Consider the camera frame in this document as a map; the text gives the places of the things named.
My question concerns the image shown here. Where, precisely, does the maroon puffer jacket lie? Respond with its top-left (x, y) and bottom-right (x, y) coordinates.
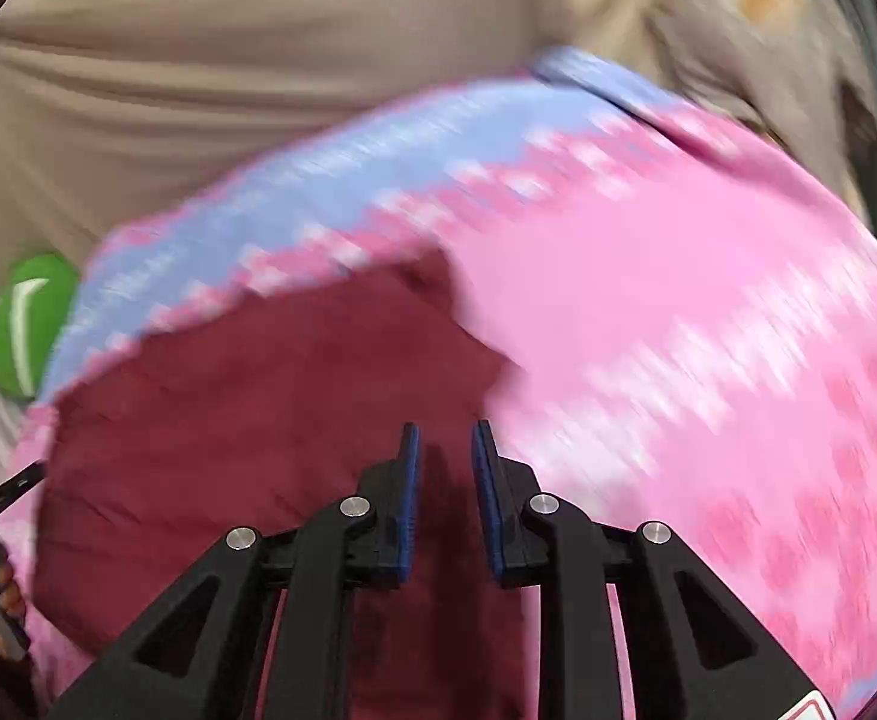
top-left (31, 250), bottom-right (526, 718)

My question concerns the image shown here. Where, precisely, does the green pillow white stripe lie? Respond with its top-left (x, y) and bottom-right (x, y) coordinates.
top-left (0, 252), bottom-right (80, 401)

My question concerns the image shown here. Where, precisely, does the pink blue floral bedsheet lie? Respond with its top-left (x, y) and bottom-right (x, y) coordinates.
top-left (4, 49), bottom-right (877, 718)

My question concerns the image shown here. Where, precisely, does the beige curtain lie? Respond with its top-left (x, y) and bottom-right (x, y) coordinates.
top-left (0, 0), bottom-right (660, 281)

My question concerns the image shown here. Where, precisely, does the beige patterned cloth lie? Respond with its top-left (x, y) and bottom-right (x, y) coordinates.
top-left (655, 0), bottom-right (877, 234)

